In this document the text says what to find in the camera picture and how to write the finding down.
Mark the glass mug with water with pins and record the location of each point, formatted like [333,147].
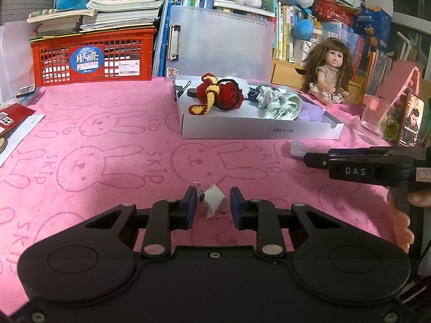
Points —
[377,121]

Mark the red plastic basket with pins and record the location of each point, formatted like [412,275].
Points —
[124,54]

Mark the clear plastic film piece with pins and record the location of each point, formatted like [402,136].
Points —
[299,149]

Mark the red booklet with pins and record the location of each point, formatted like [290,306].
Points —
[12,116]

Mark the black binder clip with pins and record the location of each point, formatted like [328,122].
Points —
[180,89]

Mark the small white paper tag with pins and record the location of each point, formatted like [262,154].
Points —
[213,199]

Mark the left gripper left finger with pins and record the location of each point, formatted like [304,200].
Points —
[160,220]

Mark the photo card phone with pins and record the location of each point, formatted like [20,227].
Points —
[411,122]

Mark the long-haired baby doll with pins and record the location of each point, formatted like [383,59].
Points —
[328,71]

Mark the red basket on shelf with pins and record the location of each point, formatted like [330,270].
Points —
[332,11]

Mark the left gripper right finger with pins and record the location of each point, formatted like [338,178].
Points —
[261,217]

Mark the pink rabbit-print table cloth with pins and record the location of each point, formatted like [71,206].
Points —
[103,144]

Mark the blue floral fabric pouch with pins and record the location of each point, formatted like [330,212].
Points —
[254,92]

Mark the translucent clipboard folder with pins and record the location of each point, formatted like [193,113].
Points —
[221,43]

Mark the person's right hand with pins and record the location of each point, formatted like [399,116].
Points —
[404,237]

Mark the stack of books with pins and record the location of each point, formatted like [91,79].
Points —
[99,15]

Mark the silver cardboard tray box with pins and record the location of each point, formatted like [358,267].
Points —
[249,122]

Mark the green patterned cloth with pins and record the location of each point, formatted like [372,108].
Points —
[278,105]

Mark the red yellow crochet toy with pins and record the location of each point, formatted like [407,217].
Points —
[222,94]

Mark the row of upright books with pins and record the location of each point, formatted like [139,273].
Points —
[296,30]

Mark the black disc in tray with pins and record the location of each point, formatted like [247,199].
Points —
[192,92]

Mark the purple plush toy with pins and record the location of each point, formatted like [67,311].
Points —
[310,112]

